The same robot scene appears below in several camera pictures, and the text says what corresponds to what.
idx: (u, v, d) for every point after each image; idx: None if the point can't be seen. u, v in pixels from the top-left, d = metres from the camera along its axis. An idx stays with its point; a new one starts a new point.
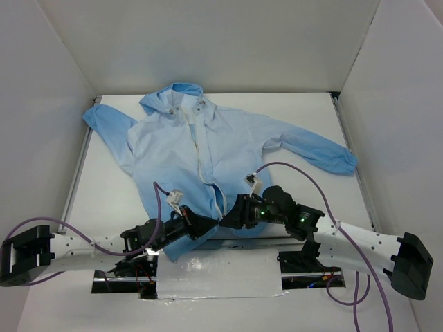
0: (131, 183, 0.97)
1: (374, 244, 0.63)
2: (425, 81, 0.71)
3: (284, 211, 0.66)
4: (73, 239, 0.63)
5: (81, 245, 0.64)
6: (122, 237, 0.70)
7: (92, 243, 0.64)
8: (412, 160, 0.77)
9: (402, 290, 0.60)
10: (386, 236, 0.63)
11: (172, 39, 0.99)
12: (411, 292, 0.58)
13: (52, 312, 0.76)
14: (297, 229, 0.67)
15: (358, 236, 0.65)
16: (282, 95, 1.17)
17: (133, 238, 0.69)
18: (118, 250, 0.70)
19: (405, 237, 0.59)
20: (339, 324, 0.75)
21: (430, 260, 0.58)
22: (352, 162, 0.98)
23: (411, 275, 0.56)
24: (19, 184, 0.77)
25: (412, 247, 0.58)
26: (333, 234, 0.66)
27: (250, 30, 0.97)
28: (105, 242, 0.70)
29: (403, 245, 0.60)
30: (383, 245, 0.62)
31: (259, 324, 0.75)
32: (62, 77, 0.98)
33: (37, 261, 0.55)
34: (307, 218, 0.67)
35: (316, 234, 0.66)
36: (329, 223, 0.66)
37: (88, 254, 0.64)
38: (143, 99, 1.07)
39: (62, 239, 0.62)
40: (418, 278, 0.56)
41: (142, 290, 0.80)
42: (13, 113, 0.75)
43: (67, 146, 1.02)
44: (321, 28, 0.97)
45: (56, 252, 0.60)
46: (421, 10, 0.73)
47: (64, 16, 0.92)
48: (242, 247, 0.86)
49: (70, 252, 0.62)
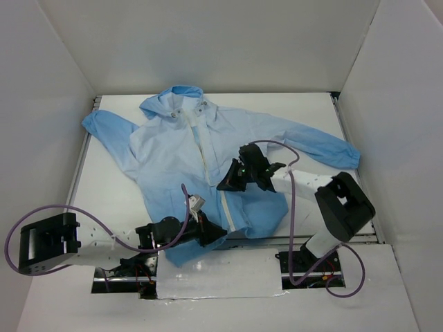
0: (133, 186, 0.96)
1: (310, 180, 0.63)
2: (424, 81, 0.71)
3: (250, 160, 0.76)
4: (96, 230, 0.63)
5: (103, 236, 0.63)
6: (137, 232, 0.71)
7: (113, 236, 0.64)
8: (412, 158, 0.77)
9: (333, 232, 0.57)
10: (324, 176, 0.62)
11: (172, 39, 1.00)
12: (338, 229, 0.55)
13: (51, 311, 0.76)
14: (261, 177, 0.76)
15: (302, 175, 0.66)
16: (282, 95, 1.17)
17: (146, 235, 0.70)
18: (133, 245, 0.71)
19: (339, 175, 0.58)
20: (339, 324, 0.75)
21: (366, 203, 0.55)
22: (356, 156, 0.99)
23: (329, 200, 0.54)
24: (20, 182, 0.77)
25: (346, 185, 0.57)
26: (284, 178, 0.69)
27: (249, 30, 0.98)
28: (122, 236, 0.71)
29: (338, 185, 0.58)
30: (317, 180, 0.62)
31: (259, 324, 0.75)
32: (62, 76, 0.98)
33: (65, 247, 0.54)
34: (271, 168, 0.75)
35: (273, 178, 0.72)
36: (284, 169, 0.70)
37: (109, 246, 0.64)
38: (144, 103, 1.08)
39: (86, 229, 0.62)
40: (342, 210, 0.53)
41: (142, 290, 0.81)
42: (13, 112, 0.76)
43: (68, 146, 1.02)
44: (320, 28, 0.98)
45: (82, 241, 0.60)
46: (421, 10, 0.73)
47: (65, 16, 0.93)
48: (241, 246, 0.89)
49: (94, 242, 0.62)
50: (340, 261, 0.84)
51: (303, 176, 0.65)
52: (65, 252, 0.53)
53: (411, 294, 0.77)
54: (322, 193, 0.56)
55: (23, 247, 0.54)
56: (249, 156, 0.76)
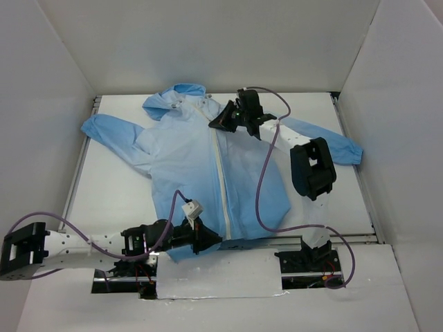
0: (136, 185, 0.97)
1: (291, 138, 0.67)
2: (425, 80, 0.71)
3: (246, 103, 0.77)
4: (69, 237, 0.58)
5: (77, 243, 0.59)
6: (122, 236, 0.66)
7: (89, 241, 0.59)
8: (411, 158, 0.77)
9: (295, 185, 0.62)
10: (303, 137, 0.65)
11: (172, 39, 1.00)
12: (301, 185, 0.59)
13: (51, 312, 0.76)
14: (251, 124, 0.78)
15: (288, 131, 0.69)
16: (282, 95, 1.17)
17: (136, 236, 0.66)
18: (116, 252, 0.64)
19: (316, 140, 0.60)
20: (339, 324, 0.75)
21: (332, 170, 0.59)
22: (358, 152, 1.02)
23: (298, 158, 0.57)
24: (21, 182, 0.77)
25: (320, 149, 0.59)
26: (270, 128, 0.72)
27: (248, 30, 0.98)
28: (103, 241, 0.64)
29: (313, 147, 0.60)
30: (297, 139, 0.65)
31: (259, 324, 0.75)
32: (62, 77, 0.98)
33: (30, 258, 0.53)
34: (263, 116, 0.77)
35: (261, 126, 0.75)
36: (274, 122, 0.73)
37: (85, 253, 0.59)
38: (147, 102, 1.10)
39: (58, 236, 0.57)
40: (309, 170, 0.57)
41: (142, 290, 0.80)
42: (14, 113, 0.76)
43: (68, 146, 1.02)
44: (320, 28, 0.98)
45: (50, 250, 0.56)
46: (421, 9, 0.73)
47: (65, 17, 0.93)
48: (242, 247, 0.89)
49: (66, 250, 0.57)
50: (340, 261, 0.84)
51: (287, 133, 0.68)
52: (30, 263, 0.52)
53: (411, 294, 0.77)
54: (297, 151, 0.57)
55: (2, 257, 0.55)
56: (246, 99, 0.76)
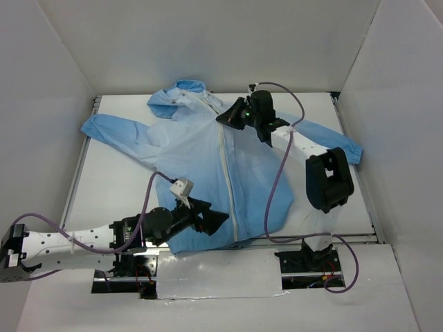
0: (137, 185, 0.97)
1: (306, 146, 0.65)
2: (424, 80, 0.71)
3: (260, 106, 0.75)
4: (49, 236, 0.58)
5: (57, 241, 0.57)
6: (110, 229, 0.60)
7: (69, 238, 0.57)
8: (411, 157, 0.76)
9: (309, 197, 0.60)
10: (320, 146, 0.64)
11: (172, 39, 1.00)
12: (316, 198, 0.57)
13: (51, 312, 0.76)
14: (263, 129, 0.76)
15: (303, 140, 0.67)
16: (282, 95, 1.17)
17: (128, 227, 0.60)
18: (105, 247, 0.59)
19: (334, 150, 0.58)
20: (339, 324, 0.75)
21: (350, 182, 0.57)
22: (357, 151, 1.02)
23: (314, 169, 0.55)
24: (20, 182, 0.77)
25: (336, 160, 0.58)
26: (283, 136, 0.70)
27: (248, 30, 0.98)
28: (88, 236, 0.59)
29: (330, 158, 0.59)
30: (313, 148, 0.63)
31: (259, 324, 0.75)
32: (62, 76, 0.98)
33: (7, 261, 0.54)
34: (276, 123, 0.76)
35: (273, 133, 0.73)
36: (287, 128, 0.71)
37: (68, 250, 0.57)
38: (151, 99, 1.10)
39: (39, 236, 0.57)
40: (323, 181, 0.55)
41: (142, 290, 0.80)
42: (14, 113, 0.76)
43: (68, 146, 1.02)
44: (320, 28, 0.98)
45: (28, 251, 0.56)
46: (421, 9, 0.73)
47: (65, 17, 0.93)
48: (242, 247, 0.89)
49: (46, 250, 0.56)
50: (340, 261, 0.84)
51: (302, 142, 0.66)
52: (7, 265, 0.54)
53: (411, 294, 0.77)
54: (312, 161, 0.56)
55: None
56: (259, 102, 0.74)
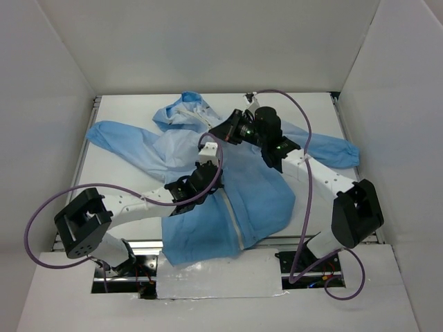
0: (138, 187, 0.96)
1: (329, 179, 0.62)
2: (425, 81, 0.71)
3: (268, 131, 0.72)
4: (123, 196, 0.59)
5: (132, 200, 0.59)
6: (167, 189, 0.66)
7: (142, 196, 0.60)
8: (412, 158, 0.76)
9: (337, 232, 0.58)
10: (343, 178, 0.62)
11: (172, 39, 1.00)
12: (345, 234, 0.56)
13: (51, 312, 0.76)
14: (271, 153, 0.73)
15: (321, 169, 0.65)
16: (282, 95, 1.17)
17: (178, 187, 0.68)
18: (168, 200, 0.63)
19: (360, 182, 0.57)
20: (339, 324, 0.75)
21: (379, 216, 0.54)
22: (354, 153, 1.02)
23: (347, 210, 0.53)
24: (21, 182, 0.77)
25: (363, 192, 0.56)
26: (298, 164, 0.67)
27: (248, 30, 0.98)
28: (153, 195, 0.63)
29: (356, 190, 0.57)
30: (336, 180, 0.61)
31: (259, 324, 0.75)
32: (62, 76, 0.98)
33: (99, 218, 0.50)
34: (284, 146, 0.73)
35: (285, 160, 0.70)
36: (301, 155, 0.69)
37: (144, 207, 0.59)
38: (156, 115, 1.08)
39: (113, 198, 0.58)
40: (356, 218, 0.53)
41: (142, 290, 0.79)
42: (14, 112, 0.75)
43: (68, 145, 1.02)
44: (320, 28, 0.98)
45: (113, 210, 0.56)
46: (421, 9, 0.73)
47: (65, 16, 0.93)
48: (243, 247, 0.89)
49: (126, 207, 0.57)
50: (340, 261, 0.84)
51: (321, 173, 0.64)
52: (100, 223, 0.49)
53: (410, 294, 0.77)
54: (341, 198, 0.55)
55: (63, 236, 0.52)
56: (268, 126, 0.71)
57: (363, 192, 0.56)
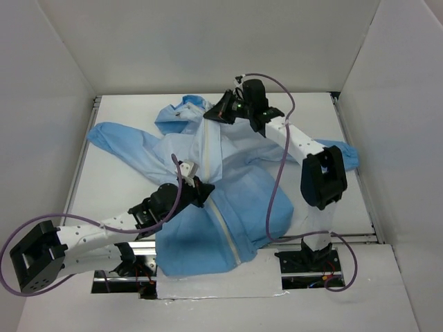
0: (138, 188, 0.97)
1: (302, 143, 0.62)
2: (424, 80, 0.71)
3: (252, 96, 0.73)
4: (81, 227, 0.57)
5: (91, 229, 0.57)
6: (130, 213, 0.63)
7: (102, 225, 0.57)
8: (411, 157, 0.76)
9: (304, 194, 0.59)
10: (315, 144, 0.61)
11: (172, 39, 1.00)
12: (309, 194, 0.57)
13: (50, 312, 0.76)
14: (257, 120, 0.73)
15: (299, 135, 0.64)
16: (282, 95, 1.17)
17: (143, 210, 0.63)
18: (131, 228, 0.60)
19: (330, 148, 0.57)
20: (338, 324, 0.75)
21: (342, 180, 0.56)
22: (353, 155, 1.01)
23: (309, 169, 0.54)
24: (21, 182, 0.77)
25: (331, 158, 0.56)
26: (279, 130, 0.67)
27: (248, 30, 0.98)
28: (115, 222, 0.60)
29: (326, 155, 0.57)
30: (309, 145, 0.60)
31: (259, 324, 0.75)
32: (62, 77, 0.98)
33: (51, 254, 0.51)
34: (269, 113, 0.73)
35: (268, 125, 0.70)
36: (283, 122, 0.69)
37: (102, 237, 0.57)
38: (158, 117, 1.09)
39: (70, 229, 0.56)
40: (318, 180, 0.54)
41: (142, 290, 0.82)
42: (14, 112, 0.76)
43: (68, 145, 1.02)
44: (320, 28, 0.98)
45: (68, 243, 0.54)
46: (421, 9, 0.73)
47: (65, 17, 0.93)
48: None
49: (83, 239, 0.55)
50: (340, 261, 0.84)
51: (298, 137, 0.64)
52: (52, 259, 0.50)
53: (411, 294, 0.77)
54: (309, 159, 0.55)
55: (18, 269, 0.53)
56: (251, 91, 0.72)
57: (332, 158, 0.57)
